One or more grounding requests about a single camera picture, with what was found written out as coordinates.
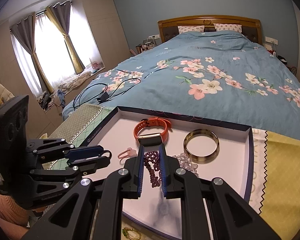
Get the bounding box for pink small ring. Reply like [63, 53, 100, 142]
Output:
[117, 146, 138, 160]

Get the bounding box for dark purple bead bracelet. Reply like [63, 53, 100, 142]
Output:
[142, 150, 163, 189]

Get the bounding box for tortoiseshell bangle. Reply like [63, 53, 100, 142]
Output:
[183, 129, 220, 164]

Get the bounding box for orange smart watch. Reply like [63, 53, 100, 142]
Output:
[133, 117, 172, 146]

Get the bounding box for clear crystal bead bracelet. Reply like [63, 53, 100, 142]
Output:
[172, 152, 199, 178]

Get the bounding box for left forearm pink sleeve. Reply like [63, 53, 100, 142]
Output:
[0, 194, 29, 239]

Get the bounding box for shallow navy box lid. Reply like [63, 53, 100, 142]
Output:
[73, 107, 254, 239]

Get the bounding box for crumpled blanket on sill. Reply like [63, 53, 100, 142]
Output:
[58, 71, 92, 93]

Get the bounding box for patchwork yellow green cloth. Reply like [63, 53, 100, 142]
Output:
[46, 104, 300, 239]

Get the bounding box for left grey yellow curtain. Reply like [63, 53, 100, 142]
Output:
[10, 12, 54, 97]

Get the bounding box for grey yellow curtain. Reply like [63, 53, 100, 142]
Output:
[45, 1, 85, 74]
[10, 12, 54, 97]

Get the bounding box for right grey yellow curtain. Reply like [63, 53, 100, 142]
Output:
[45, 1, 85, 74]

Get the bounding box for blue floral duvet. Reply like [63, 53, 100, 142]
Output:
[62, 31, 300, 140]

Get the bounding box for wooden headboard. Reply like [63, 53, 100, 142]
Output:
[158, 15, 263, 45]

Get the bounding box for left patterned pillow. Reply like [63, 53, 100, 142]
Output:
[178, 25, 205, 34]

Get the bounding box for patterned pillow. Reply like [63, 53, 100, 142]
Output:
[178, 25, 205, 34]
[213, 23, 242, 34]

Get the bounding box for right patterned pillow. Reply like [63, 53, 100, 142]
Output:
[213, 23, 242, 34]

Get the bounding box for yellow green ring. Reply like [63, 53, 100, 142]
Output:
[121, 226, 143, 240]

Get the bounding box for white wall socket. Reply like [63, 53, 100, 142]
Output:
[265, 36, 278, 45]

